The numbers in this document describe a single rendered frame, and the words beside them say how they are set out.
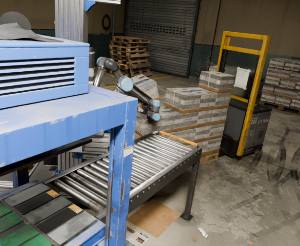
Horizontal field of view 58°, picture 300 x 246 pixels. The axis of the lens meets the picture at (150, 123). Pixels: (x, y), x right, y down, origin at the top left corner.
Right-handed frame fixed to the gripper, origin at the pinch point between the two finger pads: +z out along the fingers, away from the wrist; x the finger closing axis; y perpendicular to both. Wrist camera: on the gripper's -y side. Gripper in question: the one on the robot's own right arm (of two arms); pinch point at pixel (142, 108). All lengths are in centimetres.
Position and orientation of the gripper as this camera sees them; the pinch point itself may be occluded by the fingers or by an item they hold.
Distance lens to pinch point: 293.4
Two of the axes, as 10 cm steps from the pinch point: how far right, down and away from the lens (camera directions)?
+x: -8.7, 4.0, -3.0
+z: -4.4, -3.5, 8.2
